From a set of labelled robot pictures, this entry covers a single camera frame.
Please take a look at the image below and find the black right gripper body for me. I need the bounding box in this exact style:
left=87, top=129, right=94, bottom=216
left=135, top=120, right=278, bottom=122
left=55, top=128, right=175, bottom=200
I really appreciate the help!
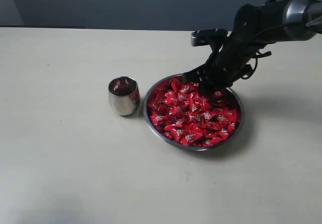
left=181, top=31, right=260, bottom=89

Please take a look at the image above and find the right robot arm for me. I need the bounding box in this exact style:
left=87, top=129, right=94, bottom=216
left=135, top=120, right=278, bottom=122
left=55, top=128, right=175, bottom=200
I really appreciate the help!
left=182, top=0, right=321, bottom=90

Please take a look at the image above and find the stainless steel plate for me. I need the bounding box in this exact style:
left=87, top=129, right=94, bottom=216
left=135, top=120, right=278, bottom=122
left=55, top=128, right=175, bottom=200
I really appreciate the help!
left=143, top=74, right=245, bottom=152

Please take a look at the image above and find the stainless steel cup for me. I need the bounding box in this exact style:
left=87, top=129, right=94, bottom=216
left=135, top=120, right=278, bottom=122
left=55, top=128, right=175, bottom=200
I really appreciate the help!
left=108, top=76, right=140, bottom=116

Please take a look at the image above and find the red wrapped candy right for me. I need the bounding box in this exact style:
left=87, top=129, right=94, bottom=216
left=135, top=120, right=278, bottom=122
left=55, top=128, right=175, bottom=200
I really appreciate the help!
left=224, top=108, right=237, bottom=124

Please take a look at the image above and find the red wrapped candy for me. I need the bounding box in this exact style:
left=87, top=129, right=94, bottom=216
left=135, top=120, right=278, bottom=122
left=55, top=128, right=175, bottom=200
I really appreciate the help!
left=224, top=108, right=237, bottom=124
left=150, top=114, right=168, bottom=126
left=180, top=133, right=200, bottom=146

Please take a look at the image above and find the red wrapped candy bottom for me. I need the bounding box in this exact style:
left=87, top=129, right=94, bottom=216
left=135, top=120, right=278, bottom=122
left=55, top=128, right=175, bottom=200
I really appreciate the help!
left=180, top=133, right=200, bottom=146

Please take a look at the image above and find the red wrapped candy left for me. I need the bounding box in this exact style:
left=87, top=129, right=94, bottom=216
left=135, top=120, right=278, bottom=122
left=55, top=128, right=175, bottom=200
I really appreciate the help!
left=150, top=114, right=168, bottom=126

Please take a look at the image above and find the black cable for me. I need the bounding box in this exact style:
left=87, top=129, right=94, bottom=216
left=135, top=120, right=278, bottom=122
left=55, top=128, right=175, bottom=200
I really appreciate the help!
left=238, top=50, right=272, bottom=80

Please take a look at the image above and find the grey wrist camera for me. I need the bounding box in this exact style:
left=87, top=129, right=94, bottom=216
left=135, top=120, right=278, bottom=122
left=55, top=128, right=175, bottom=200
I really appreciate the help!
left=190, top=28, right=228, bottom=47

